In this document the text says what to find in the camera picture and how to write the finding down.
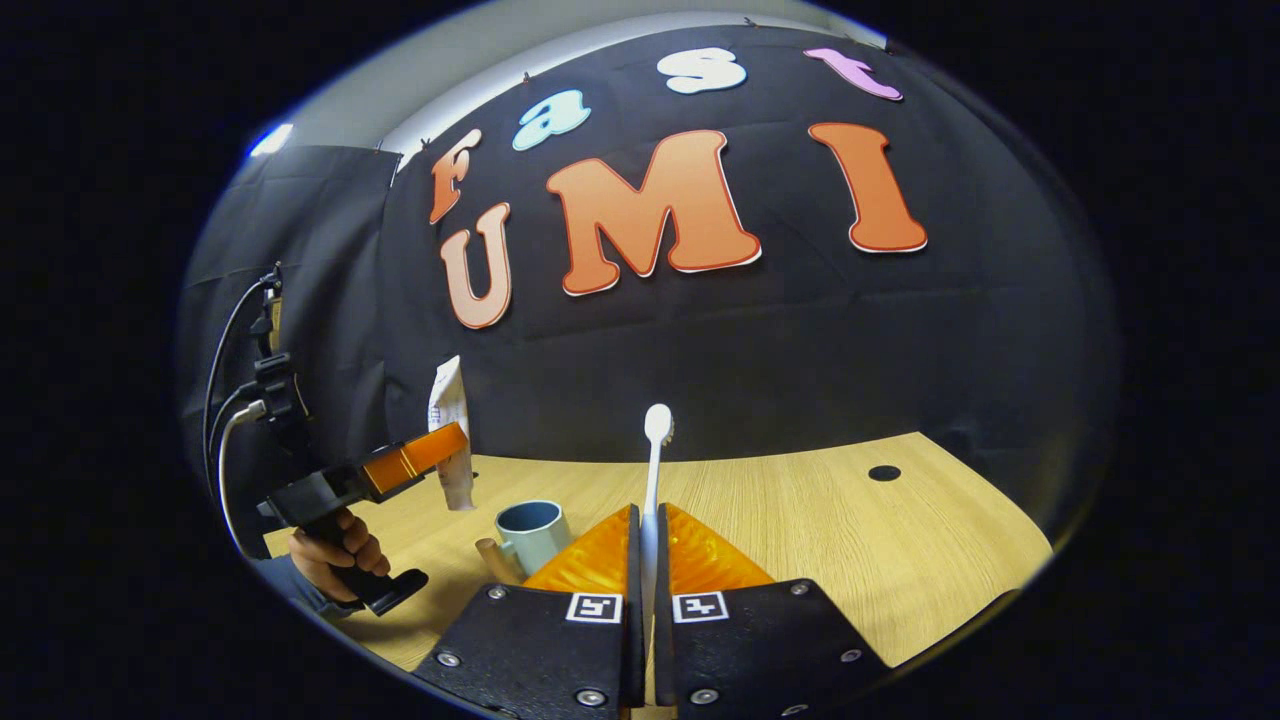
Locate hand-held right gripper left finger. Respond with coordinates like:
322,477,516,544
412,503,647,716

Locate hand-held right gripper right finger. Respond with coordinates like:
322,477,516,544
654,503,891,719

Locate white toothpaste tube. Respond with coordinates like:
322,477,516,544
427,355,479,512

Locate pale blue cup wooden handle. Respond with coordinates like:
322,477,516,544
474,499,574,587

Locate white toothbrush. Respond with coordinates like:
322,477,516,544
640,403,676,626

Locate black backdrop cloth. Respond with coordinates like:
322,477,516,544
178,25,1121,541

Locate grey cable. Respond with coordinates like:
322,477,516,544
217,400,269,559

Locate black cable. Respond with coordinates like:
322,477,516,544
203,278,276,491

